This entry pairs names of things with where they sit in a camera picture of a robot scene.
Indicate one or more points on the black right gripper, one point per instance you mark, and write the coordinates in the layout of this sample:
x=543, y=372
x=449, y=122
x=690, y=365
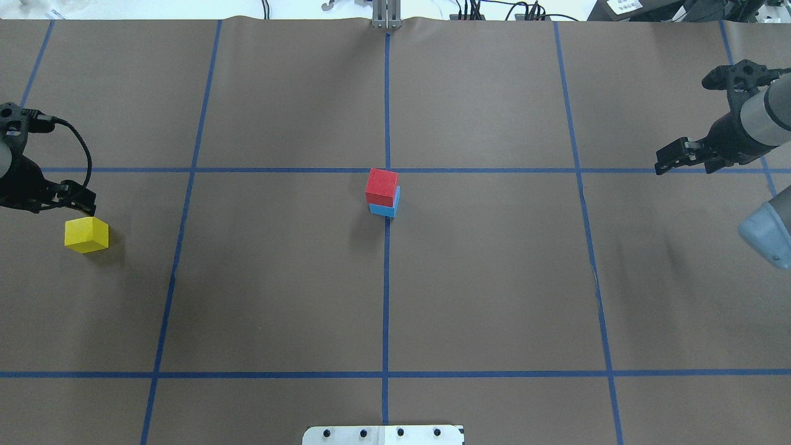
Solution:
x=724, y=135

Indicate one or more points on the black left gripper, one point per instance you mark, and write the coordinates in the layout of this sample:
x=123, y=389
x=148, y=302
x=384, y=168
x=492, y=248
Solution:
x=20, y=183

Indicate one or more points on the yellow wooden block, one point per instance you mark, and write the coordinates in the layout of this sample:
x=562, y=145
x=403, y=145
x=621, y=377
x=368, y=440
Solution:
x=86, y=235

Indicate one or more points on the blue wooden block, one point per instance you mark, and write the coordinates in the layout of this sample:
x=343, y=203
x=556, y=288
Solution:
x=387, y=211

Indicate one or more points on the red wooden block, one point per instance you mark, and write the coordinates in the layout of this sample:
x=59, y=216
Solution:
x=381, y=187

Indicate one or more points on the aluminium frame post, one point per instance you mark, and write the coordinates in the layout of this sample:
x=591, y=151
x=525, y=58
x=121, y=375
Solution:
x=386, y=14

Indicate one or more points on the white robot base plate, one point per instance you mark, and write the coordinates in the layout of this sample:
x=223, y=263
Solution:
x=385, y=434

